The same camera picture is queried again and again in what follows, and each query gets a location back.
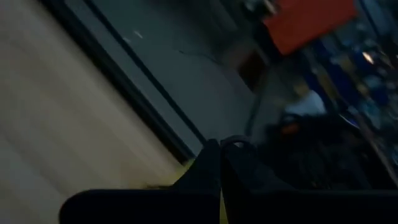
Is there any black floor tape strip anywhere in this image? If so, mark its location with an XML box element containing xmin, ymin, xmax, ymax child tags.
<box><xmin>82</xmin><ymin>0</ymin><xmax>208</xmax><ymax>146</ymax></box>

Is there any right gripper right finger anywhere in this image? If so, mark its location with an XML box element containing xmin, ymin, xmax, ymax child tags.
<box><xmin>222</xmin><ymin>144</ymin><xmax>293</xmax><ymax>191</ymax></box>

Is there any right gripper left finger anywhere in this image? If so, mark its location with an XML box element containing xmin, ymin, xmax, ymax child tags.
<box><xmin>172</xmin><ymin>139</ymin><xmax>221</xmax><ymax>191</ymax></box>

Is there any black equipment case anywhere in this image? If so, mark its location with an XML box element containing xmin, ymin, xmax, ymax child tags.
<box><xmin>257</xmin><ymin>113</ymin><xmax>398</xmax><ymax>191</ymax></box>

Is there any blue storage bin shelf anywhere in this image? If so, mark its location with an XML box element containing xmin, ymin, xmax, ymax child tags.
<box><xmin>310</xmin><ymin>0</ymin><xmax>398</xmax><ymax>131</ymax></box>

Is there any dark brown rubber band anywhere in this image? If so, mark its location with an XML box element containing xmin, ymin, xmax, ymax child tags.
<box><xmin>219</xmin><ymin>134</ymin><xmax>253</xmax><ymax>149</ymax></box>

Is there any orange-red hanging cloth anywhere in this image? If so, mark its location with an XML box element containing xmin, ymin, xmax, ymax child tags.
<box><xmin>263</xmin><ymin>0</ymin><xmax>358</xmax><ymax>57</ymax></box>

